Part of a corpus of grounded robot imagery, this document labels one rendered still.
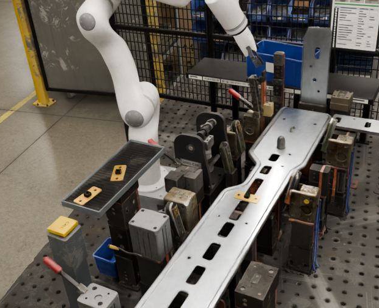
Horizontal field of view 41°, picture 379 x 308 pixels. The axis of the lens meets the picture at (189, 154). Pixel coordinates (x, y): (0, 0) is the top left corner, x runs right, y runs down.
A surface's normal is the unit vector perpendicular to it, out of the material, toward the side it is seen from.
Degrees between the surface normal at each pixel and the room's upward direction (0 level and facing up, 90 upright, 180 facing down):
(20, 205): 0
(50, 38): 90
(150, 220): 0
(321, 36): 90
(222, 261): 0
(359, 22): 90
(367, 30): 90
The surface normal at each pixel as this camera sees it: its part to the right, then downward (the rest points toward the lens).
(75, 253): 0.88, 0.19
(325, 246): -0.07, -0.84
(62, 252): -0.46, 0.50
